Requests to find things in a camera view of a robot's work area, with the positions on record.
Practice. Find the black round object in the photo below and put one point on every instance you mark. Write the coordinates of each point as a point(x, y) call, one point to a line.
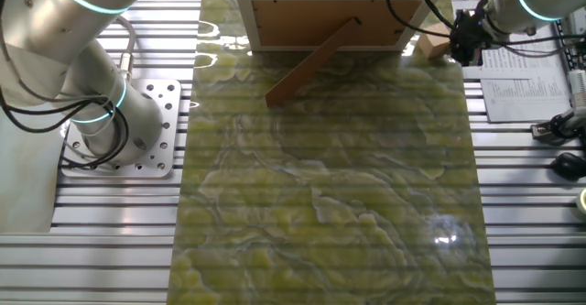
point(570, 166)

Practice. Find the small wooden cube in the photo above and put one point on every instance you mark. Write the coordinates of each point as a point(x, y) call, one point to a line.
point(432, 44)

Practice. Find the green marble pattern mat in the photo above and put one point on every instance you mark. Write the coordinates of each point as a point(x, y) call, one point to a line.
point(320, 227)

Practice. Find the ribbed silver camera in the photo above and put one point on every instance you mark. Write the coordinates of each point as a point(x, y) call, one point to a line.
point(578, 83)

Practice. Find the tape roll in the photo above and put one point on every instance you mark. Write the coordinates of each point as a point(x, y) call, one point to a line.
point(582, 202)

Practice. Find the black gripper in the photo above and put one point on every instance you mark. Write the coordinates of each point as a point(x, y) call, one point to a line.
point(474, 35)

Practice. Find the paper sheet with text lines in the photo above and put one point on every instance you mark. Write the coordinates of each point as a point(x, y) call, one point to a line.
point(517, 67)

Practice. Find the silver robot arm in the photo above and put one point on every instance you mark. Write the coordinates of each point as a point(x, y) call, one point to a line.
point(46, 21)

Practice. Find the beige marble pattern sheet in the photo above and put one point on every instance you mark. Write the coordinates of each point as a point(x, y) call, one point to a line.
point(23, 181)

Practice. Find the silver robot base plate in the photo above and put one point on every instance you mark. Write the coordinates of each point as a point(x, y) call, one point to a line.
point(160, 158)

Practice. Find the wooden picture frame with stand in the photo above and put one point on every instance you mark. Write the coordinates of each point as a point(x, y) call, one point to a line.
point(320, 21)

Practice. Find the paper sheet with table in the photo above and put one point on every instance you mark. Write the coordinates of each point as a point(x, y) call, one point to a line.
point(526, 101)

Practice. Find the black keyboard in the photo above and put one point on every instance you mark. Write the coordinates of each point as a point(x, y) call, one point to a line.
point(565, 53)

